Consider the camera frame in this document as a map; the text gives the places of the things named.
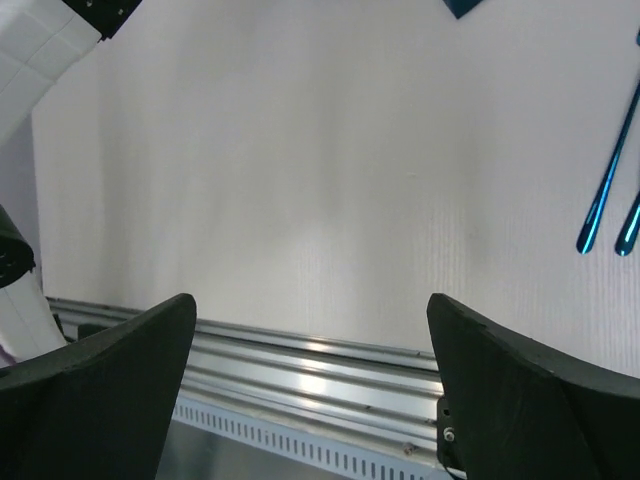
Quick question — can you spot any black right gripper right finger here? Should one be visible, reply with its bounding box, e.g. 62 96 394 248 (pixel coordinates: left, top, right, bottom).
426 293 639 479

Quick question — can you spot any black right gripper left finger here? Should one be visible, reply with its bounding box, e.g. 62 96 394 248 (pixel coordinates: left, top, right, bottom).
1 293 196 479

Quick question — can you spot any blue metallic spoon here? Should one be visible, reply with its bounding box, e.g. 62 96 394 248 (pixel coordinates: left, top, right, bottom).
576 83 639 254

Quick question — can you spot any blue metallic fork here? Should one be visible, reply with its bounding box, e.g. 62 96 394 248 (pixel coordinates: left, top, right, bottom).
614 192 640 257

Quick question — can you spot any blue letter-print placemat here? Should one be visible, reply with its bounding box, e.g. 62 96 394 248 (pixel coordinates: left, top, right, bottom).
443 0 483 20

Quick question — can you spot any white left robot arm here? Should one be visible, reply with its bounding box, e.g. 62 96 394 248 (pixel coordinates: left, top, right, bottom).
1 1 197 479

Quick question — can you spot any perforated white cable duct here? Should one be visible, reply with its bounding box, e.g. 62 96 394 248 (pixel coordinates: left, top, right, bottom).
172 397 451 480

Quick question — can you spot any aluminium mounting rail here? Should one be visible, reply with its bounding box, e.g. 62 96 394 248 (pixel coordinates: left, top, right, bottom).
44 295 444 469

